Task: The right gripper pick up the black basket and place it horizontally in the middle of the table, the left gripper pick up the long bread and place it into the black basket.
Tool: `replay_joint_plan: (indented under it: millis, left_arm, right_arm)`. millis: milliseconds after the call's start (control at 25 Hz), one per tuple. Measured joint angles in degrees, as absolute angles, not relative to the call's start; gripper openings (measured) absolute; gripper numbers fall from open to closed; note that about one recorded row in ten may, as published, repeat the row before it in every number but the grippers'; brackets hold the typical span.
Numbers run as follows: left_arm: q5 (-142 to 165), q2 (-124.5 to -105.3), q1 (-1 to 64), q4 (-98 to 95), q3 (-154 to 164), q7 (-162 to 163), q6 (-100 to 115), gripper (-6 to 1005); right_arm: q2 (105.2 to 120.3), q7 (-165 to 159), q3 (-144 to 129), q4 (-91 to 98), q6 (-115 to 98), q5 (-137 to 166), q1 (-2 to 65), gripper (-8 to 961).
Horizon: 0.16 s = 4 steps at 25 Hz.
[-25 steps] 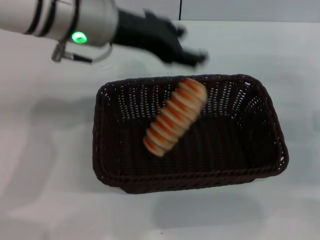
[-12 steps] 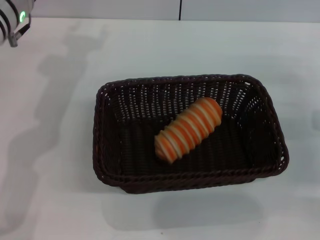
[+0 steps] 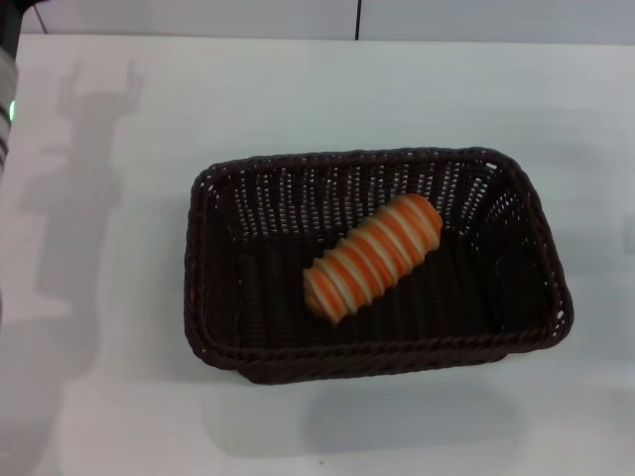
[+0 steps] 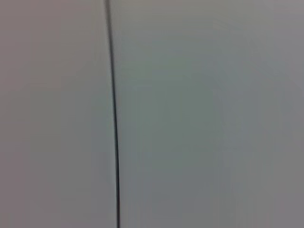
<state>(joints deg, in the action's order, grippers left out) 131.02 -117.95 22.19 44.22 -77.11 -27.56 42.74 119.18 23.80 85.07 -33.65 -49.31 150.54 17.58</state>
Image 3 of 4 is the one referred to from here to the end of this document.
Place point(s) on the orange and cream striped bread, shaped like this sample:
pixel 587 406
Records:
pixel 372 258

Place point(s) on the dark brown woven basket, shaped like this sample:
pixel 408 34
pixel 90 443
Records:
pixel 377 268

